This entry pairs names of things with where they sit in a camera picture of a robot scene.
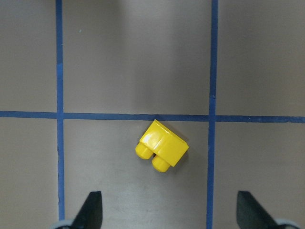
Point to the yellow toy block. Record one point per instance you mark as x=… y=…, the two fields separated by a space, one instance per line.
x=163 y=145

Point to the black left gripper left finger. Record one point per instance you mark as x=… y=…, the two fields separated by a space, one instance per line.
x=90 y=215

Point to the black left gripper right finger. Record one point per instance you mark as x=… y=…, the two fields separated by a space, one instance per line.
x=250 y=214

